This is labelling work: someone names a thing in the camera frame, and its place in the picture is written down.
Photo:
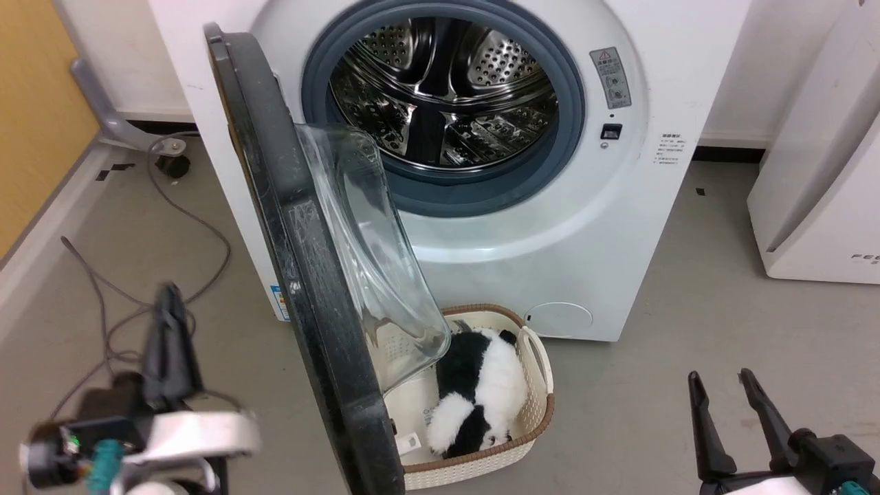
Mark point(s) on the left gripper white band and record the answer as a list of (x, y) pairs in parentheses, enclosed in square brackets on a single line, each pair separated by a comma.
[(192, 436)]

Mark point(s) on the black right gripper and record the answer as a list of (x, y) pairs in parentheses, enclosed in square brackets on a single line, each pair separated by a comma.
[(825, 460)]

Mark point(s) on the black washing machine door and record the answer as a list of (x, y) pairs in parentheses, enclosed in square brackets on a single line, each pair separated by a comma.
[(302, 275)]

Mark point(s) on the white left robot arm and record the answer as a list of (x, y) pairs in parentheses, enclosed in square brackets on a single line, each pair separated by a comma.
[(172, 485)]

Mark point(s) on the white front-load washing machine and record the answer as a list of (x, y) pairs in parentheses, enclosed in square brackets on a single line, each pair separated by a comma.
[(619, 240)]

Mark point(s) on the black door latch socket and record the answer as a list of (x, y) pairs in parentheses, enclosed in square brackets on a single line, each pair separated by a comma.
[(611, 130)]

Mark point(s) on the grey rubber door gasket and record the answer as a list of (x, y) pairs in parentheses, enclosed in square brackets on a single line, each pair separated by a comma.
[(474, 192)]

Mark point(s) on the blue energy label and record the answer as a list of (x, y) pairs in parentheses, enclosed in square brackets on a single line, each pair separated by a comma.
[(278, 306)]

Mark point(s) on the black caster wheel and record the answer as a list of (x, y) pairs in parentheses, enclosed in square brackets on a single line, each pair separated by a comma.
[(172, 166)]

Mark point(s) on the cream laundry basket brown rim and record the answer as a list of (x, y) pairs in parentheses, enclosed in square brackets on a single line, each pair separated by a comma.
[(533, 405)]

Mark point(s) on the white air purifier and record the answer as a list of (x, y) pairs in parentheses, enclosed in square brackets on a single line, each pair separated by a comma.
[(818, 192)]

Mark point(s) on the white paper tag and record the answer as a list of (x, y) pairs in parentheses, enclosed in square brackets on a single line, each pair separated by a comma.
[(408, 444)]

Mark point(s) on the black white panda plush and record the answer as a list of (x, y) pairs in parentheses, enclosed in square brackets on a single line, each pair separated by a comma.
[(481, 385)]

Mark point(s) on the grey metal stand leg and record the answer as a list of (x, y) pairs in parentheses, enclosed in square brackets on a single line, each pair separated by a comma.
[(103, 110)]

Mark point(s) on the white text label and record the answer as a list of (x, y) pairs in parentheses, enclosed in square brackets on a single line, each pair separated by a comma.
[(671, 149)]

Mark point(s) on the yellow wooden panel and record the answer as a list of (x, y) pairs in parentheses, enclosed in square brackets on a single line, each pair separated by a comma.
[(34, 103)]

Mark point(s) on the grey warning sticker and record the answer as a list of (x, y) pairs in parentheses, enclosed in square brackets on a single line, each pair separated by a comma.
[(610, 77)]

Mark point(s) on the stainless steel washer drum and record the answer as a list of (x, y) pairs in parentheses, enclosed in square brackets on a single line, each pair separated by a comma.
[(447, 89)]

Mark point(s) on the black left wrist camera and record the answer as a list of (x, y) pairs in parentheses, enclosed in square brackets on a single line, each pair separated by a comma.
[(58, 454)]

